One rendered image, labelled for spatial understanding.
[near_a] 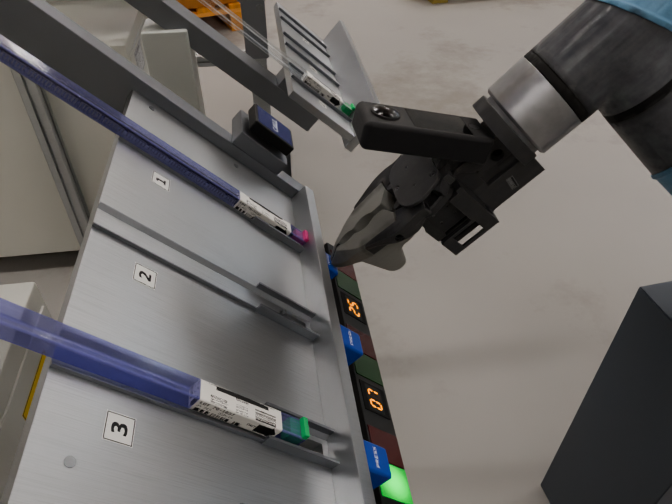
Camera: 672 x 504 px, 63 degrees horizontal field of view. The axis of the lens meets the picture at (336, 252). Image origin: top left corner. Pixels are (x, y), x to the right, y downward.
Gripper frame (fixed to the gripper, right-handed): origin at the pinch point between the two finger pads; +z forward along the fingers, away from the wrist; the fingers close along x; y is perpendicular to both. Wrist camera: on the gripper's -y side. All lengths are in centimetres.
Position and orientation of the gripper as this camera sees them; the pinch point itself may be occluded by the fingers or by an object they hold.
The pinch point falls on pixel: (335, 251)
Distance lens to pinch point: 55.4
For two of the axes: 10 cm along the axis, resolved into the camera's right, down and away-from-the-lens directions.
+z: -6.9, 6.1, 3.9
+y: 7.1, 4.6, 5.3
